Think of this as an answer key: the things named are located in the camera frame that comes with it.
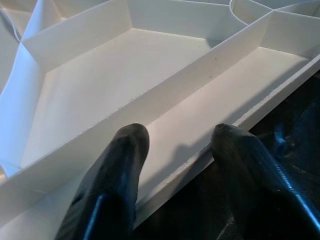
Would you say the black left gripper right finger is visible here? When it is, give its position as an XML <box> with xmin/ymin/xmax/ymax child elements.
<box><xmin>211</xmin><ymin>124</ymin><xmax>320</xmax><ymax>240</ymax></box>

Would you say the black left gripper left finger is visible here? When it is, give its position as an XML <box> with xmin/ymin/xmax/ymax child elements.
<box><xmin>53</xmin><ymin>123</ymin><xmax>150</xmax><ymax>240</ymax></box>

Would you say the white plastic table top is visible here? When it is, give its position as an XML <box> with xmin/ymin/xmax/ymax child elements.
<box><xmin>0</xmin><ymin>0</ymin><xmax>320</xmax><ymax>240</ymax></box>

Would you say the black plastic table cover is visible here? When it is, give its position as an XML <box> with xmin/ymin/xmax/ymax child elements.
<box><xmin>132</xmin><ymin>72</ymin><xmax>320</xmax><ymax>240</ymax></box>

